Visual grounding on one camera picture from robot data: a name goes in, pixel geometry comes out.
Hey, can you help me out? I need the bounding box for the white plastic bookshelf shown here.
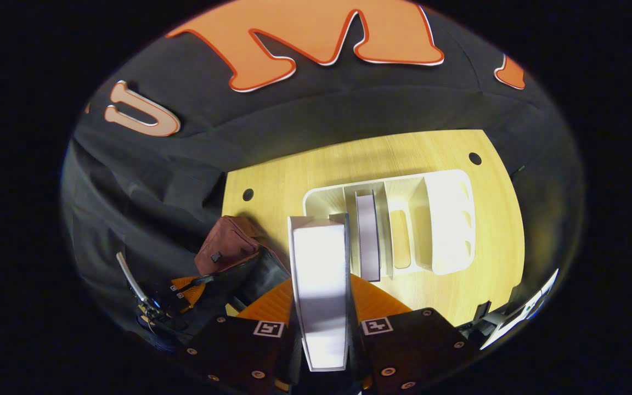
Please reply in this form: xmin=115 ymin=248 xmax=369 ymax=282
xmin=302 ymin=169 xmax=477 ymax=283

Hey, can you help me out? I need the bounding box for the grey book with white spine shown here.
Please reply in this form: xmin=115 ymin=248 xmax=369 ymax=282
xmin=287 ymin=214 xmax=353 ymax=373

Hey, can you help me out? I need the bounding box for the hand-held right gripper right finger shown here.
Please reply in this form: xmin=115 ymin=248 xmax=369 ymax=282
xmin=348 ymin=274 xmax=480 ymax=394

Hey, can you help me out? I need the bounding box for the book with blue spine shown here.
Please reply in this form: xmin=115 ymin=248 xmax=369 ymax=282
xmin=354 ymin=190 xmax=382 ymax=283

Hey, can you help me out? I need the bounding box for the maroon schoolbag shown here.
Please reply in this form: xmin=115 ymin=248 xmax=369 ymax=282
xmin=194 ymin=215 xmax=294 ymax=321

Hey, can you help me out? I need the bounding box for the black backdrop cloth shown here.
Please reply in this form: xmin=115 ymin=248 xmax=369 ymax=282
xmin=61 ymin=0 xmax=585 ymax=341

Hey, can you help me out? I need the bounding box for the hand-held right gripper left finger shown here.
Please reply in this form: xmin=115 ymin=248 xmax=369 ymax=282
xmin=183 ymin=277 xmax=302 ymax=393

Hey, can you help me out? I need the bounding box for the white device panel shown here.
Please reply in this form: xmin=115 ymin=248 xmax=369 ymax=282
xmin=479 ymin=268 xmax=560 ymax=352

